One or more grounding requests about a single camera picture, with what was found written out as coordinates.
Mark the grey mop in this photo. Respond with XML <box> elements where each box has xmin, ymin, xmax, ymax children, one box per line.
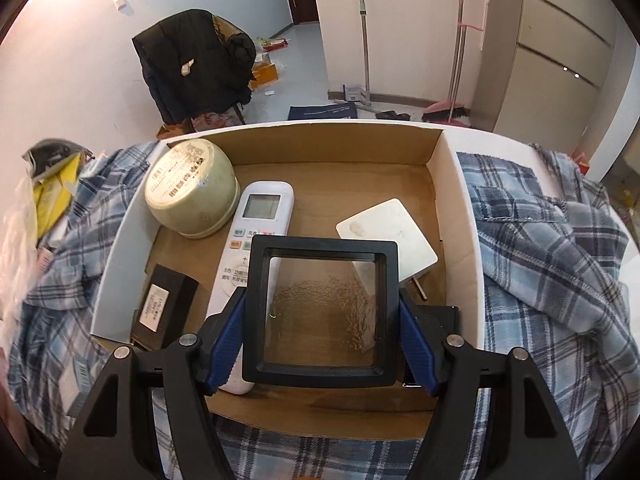
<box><xmin>327</xmin><ymin>0</ymin><xmax>386</xmax><ymax>111</ymax></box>

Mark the white remote control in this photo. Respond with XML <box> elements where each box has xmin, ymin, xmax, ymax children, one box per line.
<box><xmin>217</xmin><ymin>180</ymin><xmax>296</xmax><ymax>396</ymax></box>

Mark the pink dustpan with handle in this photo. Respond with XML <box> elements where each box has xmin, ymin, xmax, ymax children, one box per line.
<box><xmin>446</xmin><ymin>24</ymin><xmax>485</xmax><ymax>127</ymax></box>

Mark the dark blue door mat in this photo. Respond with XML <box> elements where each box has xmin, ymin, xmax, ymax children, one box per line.
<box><xmin>288</xmin><ymin>101</ymin><xmax>358</xmax><ymax>121</ymax></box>

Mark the round beige container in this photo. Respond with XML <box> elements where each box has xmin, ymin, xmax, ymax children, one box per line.
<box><xmin>144</xmin><ymin>139</ymin><xmax>242</xmax><ymax>240</ymax></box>

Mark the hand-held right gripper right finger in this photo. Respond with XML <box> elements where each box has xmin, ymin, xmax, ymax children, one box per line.
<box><xmin>397</xmin><ymin>285</ymin><xmax>583</xmax><ymax>480</ymax></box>

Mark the black jacket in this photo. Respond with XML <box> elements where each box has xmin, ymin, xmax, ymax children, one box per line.
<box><xmin>131</xmin><ymin>8</ymin><xmax>257</xmax><ymax>126</ymax></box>

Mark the wooden chair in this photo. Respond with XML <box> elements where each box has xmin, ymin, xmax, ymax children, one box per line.
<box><xmin>212</xmin><ymin>12</ymin><xmax>257</xmax><ymax>127</ymax></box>

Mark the orange cardboard box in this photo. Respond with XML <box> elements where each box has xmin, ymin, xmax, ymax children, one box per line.
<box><xmin>250</xmin><ymin>57</ymin><xmax>279</xmax><ymax>92</ymax></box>

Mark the white square power adapter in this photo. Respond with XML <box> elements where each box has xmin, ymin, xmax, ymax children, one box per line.
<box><xmin>335</xmin><ymin>198</ymin><xmax>440</xmax><ymax>302</ymax></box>

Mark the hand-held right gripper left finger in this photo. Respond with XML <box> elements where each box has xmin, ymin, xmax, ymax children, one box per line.
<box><xmin>55</xmin><ymin>285</ymin><xmax>251</xmax><ymax>480</ymax></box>

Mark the brown cardboard box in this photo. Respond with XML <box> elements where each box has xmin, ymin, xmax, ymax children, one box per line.
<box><xmin>157</xmin><ymin>121</ymin><xmax>191</xmax><ymax>140</ymax></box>

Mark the yellow and grey bag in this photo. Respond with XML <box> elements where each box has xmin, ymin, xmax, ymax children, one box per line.
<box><xmin>22</xmin><ymin>138</ymin><xmax>96</xmax><ymax>251</ymax></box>

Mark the black box with white label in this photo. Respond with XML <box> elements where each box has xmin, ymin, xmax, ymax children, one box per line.
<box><xmin>131</xmin><ymin>263</ymin><xmax>201</xmax><ymax>353</ymax></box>

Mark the shallow cardboard box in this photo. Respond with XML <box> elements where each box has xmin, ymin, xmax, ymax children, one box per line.
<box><xmin>90</xmin><ymin>120</ymin><xmax>493</xmax><ymax>441</ymax></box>

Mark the white flat box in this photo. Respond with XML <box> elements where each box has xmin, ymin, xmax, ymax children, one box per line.
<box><xmin>59</xmin><ymin>354</ymin><xmax>102</xmax><ymax>412</ymax></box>

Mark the red broom and dustpan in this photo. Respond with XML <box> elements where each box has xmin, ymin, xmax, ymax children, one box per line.
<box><xmin>421</xmin><ymin>0</ymin><xmax>471</xmax><ymax>124</ymax></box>

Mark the blue plaid cloth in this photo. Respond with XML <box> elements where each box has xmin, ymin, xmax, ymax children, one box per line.
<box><xmin>10</xmin><ymin>140</ymin><xmax>640</xmax><ymax>480</ymax></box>

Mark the beige refrigerator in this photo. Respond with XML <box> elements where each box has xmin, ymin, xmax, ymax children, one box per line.
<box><xmin>470</xmin><ymin>0</ymin><xmax>621</xmax><ymax>136</ymax></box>

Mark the black device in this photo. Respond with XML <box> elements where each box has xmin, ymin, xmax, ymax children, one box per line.
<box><xmin>402</xmin><ymin>304</ymin><xmax>461</xmax><ymax>390</ymax></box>

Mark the black framed clear square case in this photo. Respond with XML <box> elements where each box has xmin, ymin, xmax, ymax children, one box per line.
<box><xmin>241</xmin><ymin>234</ymin><xmax>401</xmax><ymax>388</ymax></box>

